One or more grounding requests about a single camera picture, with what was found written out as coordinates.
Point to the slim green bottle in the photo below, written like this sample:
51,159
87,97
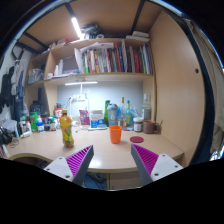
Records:
128,115

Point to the ceiling light bar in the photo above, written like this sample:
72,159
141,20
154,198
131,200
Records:
76,27

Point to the tall clear glass bottle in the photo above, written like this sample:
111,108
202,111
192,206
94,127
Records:
146,111

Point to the orange plastic cup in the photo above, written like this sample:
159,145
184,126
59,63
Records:
115,135

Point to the pink pouch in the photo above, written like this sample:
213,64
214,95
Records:
84,117

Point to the dark jar with white lid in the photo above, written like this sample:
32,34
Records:
138,125

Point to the yellow-labelled drink bottle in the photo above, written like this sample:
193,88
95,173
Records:
67,130

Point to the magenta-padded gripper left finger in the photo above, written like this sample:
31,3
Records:
58,166

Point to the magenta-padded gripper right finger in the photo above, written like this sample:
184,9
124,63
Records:
166,165

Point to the brown ceramic mug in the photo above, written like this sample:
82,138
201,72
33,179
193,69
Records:
148,127

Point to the wooden shelf unit with books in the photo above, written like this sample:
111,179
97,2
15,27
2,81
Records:
100,77

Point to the pale blue hair brush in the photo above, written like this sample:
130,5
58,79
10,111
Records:
97,127

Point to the grey shaker bottle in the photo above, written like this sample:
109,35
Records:
112,116

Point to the white bottle with blue label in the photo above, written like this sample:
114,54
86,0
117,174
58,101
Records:
40,126

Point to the blue and white carton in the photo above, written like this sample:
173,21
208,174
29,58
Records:
97,120

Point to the green box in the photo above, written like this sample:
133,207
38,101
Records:
33,120

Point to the red and white container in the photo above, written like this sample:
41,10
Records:
58,113

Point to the clear bottle with yellow cap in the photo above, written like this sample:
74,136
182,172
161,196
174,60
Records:
122,115

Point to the hanging dark clothes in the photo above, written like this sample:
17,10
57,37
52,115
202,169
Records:
10,86

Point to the flat round red coaster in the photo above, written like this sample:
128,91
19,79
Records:
136,139

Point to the white wall socket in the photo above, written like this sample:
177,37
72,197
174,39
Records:
79,98

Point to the dark green bottle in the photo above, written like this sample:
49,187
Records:
106,113

